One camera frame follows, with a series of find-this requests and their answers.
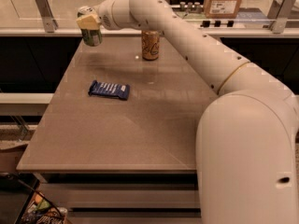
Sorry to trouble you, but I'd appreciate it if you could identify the snack bag box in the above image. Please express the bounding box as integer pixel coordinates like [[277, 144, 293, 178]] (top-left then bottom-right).
[[15, 192, 72, 224]]

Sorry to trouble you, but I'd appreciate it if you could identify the blue snack bar wrapper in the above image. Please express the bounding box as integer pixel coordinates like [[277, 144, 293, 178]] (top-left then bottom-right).
[[88, 80, 130, 100]]

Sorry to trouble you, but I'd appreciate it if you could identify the cardboard box with label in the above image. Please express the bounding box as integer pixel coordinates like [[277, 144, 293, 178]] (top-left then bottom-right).
[[204, 0, 242, 19]]

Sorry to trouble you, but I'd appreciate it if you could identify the table drawer base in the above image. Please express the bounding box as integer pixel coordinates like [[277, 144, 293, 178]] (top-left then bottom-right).
[[39, 173, 202, 224]]

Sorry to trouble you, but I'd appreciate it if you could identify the orange soda can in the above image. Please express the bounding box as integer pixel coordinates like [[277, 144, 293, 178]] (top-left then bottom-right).
[[141, 31, 160, 61]]

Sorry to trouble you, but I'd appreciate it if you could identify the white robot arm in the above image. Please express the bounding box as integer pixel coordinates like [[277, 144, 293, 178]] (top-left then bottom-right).
[[77, 0, 299, 224]]

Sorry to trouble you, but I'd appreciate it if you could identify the metal bracket post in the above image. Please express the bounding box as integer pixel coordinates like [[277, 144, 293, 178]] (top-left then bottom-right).
[[35, 0, 58, 33], [270, 0, 296, 34]]

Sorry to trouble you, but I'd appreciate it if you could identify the right metal bracket post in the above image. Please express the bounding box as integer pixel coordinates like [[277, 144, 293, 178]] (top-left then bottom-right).
[[270, 0, 296, 34]]

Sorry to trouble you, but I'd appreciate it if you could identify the green soda can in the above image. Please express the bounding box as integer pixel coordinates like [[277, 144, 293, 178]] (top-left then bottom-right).
[[78, 6, 102, 47]]

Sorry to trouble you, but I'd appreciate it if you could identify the left metal bracket post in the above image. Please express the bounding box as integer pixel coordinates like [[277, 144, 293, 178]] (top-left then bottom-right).
[[35, 0, 58, 33]]

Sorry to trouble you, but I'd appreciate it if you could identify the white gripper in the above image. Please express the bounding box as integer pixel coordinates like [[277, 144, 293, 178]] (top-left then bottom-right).
[[76, 0, 120, 30]]

